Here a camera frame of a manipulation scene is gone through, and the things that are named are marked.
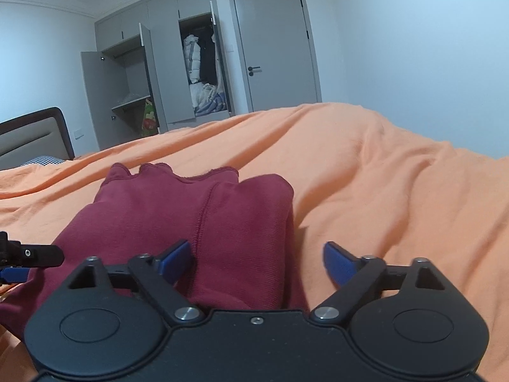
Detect brown padded headboard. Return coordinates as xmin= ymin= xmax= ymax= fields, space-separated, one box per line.
xmin=1 ymin=107 xmax=75 ymax=170

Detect hanging clothes in wardrobe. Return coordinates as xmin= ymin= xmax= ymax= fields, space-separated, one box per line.
xmin=183 ymin=32 xmax=219 ymax=86

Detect grey room door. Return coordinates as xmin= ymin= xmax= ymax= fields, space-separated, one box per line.
xmin=231 ymin=0 xmax=321 ymax=111

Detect orange bed sheet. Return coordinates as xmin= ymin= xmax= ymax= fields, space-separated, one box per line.
xmin=1 ymin=103 xmax=508 ymax=381

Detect grey wardrobe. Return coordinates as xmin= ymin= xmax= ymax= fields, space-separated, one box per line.
xmin=81 ymin=0 xmax=234 ymax=149

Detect white wall socket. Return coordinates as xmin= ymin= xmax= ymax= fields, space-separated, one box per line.
xmin=73 ymin=129 xmax=84 ymax=140

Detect colourful bag in wardrobe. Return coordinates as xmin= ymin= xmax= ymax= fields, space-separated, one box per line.
xmin=141 ymin=98 xmax=159 ymax=137

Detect folded clothes pile in wardrobe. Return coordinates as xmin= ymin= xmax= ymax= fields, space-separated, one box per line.
xmin=189 ymin=82 xmax=228 ymax=117

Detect black door handle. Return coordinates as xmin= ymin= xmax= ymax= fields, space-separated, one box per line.
xmin=248 ymin=67 xmax=262 ymax=77

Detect dark red garment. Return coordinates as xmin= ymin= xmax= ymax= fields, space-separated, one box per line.
xmin=1 ymin=163 xmax=308 ymax=336

